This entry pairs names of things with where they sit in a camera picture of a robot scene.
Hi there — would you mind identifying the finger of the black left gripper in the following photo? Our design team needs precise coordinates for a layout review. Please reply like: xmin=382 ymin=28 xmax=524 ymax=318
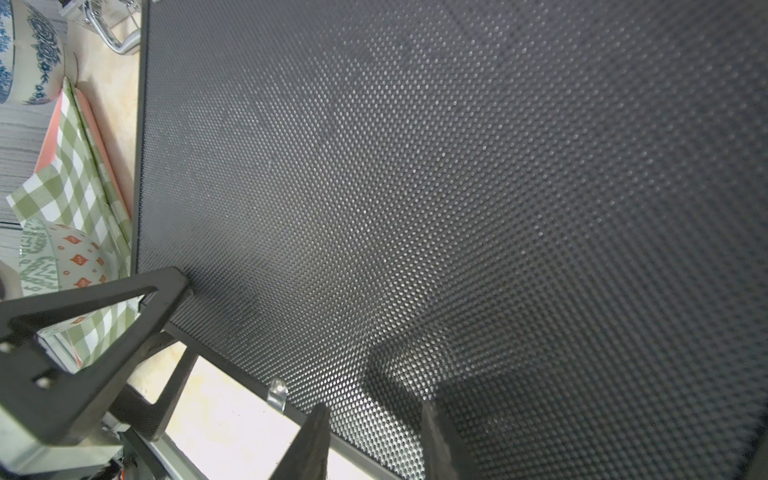
xmin=1 ymin=267 xmax=190 ymax=445
xmin=107 ymin=344 xmax=200 ymax=442

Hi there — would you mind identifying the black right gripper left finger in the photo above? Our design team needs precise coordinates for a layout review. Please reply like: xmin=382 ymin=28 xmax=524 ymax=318
xmin=269 ymin=403 xmax=331 ymax=480

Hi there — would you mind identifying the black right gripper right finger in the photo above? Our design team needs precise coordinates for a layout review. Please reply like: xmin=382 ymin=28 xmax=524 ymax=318
xmin=421 ymin=402 xmax=480 ymax=479

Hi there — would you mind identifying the medium black poker case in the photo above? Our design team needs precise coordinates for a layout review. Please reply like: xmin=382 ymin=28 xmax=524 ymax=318
xmin=133 ymin=1 xmax=767 ymax=479

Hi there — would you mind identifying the green checkered cloth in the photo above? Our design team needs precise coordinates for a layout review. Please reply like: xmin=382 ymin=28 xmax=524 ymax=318
xmin=7 ymin=82 xmax=140 ymax=373

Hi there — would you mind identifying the blue white ceramic bowl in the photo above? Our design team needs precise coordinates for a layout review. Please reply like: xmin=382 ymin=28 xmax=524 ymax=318
xmin=1 ymin=0 xmax=65 ymax=105

